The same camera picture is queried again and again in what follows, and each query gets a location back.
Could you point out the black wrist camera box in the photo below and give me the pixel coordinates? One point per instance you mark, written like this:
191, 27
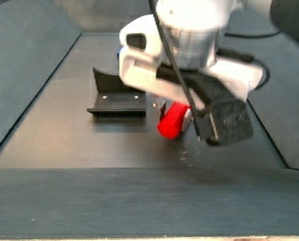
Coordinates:
225, 122

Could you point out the black curved cradle stand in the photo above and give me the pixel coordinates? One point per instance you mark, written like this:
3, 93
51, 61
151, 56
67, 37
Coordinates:
117, 98

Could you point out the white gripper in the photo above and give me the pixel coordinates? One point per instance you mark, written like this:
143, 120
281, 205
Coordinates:
143, 58

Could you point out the red hexagonal prism block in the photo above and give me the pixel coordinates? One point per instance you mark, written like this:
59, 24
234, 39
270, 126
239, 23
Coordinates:
170, 125

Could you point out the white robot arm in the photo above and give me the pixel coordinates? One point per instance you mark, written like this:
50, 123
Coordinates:
171, 58

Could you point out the blue foam shape-sorter board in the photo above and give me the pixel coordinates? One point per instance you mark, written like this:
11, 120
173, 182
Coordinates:
119, 51

